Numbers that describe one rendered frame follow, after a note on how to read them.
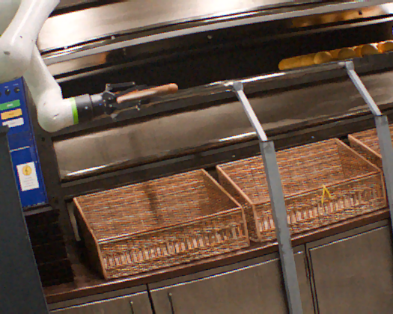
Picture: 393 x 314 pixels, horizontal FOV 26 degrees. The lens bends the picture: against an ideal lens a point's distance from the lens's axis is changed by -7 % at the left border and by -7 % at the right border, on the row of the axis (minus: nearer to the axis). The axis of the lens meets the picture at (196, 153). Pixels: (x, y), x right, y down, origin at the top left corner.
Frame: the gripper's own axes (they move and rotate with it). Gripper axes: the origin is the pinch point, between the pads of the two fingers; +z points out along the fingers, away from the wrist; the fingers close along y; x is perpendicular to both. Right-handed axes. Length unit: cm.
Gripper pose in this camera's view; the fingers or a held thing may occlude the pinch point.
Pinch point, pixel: (148, 93)
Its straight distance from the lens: 308.6
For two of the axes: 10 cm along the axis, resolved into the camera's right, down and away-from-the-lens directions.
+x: 2.3, 0.3, -9.7
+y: 2.0, 9.8, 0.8
